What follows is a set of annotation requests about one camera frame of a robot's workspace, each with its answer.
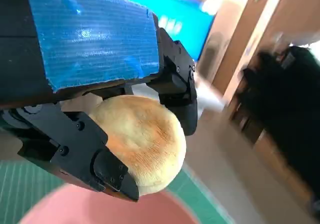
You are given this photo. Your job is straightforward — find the round toy bread bun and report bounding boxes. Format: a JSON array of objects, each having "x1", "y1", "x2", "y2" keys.
[{"x1": 87, "y1": 95, "x2": 187, "y2": 197}]

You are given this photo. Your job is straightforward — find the green cutting mat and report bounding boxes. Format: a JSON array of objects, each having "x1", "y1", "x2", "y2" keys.
[{"x1": 0, "y1": 160, "x2": 235, "y2": 224}]

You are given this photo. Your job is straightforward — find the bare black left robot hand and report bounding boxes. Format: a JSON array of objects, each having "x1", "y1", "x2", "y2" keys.
[{"x1": 0, "y1": 0, "x2": 199, "y2": 202}]

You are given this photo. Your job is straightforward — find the pink bowl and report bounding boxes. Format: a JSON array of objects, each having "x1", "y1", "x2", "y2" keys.
[{"x1": 18, "y1": 182, "x2": 201, "y2": 224}]

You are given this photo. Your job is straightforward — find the brown wooden door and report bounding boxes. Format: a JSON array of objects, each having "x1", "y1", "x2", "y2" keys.
[{"x1": 197, "y1": 0, "x2": 273, "y2": 102}]

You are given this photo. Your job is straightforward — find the blue monitor screen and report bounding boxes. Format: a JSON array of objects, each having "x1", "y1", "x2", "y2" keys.
[{"x1": 124, "y1": 0, "x2": 218, "y2": 62}]

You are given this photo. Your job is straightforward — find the black furniture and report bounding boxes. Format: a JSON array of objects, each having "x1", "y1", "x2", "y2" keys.
[{"x1": 237, "y1": 46, "x2": 320, "y2": 209}]

